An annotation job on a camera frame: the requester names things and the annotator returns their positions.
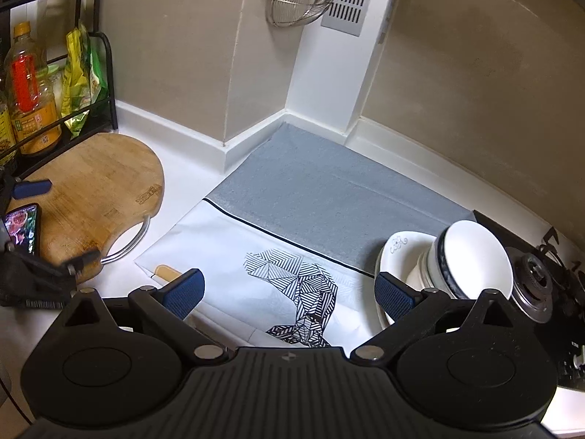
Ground round wooden cutting board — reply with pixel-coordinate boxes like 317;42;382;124
8;133;165;284

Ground smartphone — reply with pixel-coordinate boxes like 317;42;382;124
4;203;42;255

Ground white bowl blue rim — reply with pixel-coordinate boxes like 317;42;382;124
427;220;514;299

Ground cooking oil bottle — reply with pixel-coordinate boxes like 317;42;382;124
4;21;61;157

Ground silver stove burner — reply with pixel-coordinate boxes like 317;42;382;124
506;247;553;324

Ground yellow green snack bag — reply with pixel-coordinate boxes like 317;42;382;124
60;24;108;138

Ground beige ceramic bowl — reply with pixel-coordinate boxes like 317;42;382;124
405;244;448;293

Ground white floral plate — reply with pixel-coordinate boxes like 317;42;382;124
373;231;441;330

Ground black pan support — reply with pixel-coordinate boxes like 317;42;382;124
537;226;584;297

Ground grey and white mat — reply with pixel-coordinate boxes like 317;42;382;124
137;124;470;351

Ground black gas stove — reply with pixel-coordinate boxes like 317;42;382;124
473;210;584;391

